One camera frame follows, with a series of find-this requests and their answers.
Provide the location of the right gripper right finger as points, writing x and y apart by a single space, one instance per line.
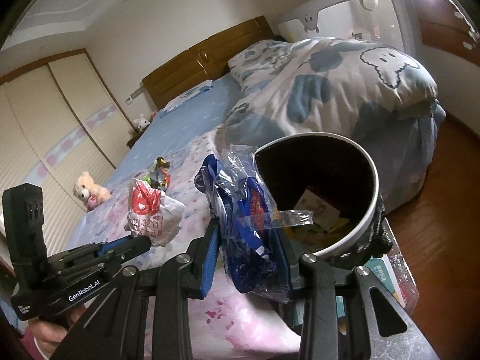
348 314

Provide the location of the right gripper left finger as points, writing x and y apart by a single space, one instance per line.
114 326

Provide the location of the blue plastic wrapper bag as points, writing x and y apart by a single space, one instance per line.
257 253

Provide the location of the red white plastic bag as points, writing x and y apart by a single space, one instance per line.
152 213

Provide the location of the colourful foil snack wrapper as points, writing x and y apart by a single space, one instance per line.
158 174

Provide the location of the green cardboard box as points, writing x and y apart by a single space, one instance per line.
324 214

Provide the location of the white round trash bin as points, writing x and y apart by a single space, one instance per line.
332 167

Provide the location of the operator left hand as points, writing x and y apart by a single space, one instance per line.
48 335

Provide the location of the white green book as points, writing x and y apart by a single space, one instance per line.
382 268

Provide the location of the pink floral blanket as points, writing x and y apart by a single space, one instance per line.
224 324

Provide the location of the beige teddy bear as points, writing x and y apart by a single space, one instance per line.
90 193

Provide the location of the dark wooden nightstand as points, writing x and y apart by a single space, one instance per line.
134 139

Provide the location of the cream sliding wardrobe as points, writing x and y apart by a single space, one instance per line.
58 119

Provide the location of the small white bunny toy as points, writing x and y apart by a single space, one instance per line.
141 123

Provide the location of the grey blue patterned duvet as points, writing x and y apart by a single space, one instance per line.
376 95

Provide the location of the blue bed sheet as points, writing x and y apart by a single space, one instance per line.
172 131

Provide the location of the blue white pillow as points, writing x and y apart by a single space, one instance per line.
187 95

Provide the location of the wooden bed headboard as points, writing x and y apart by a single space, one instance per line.
206 60

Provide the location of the grey crib guard rail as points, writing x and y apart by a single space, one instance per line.
390 22

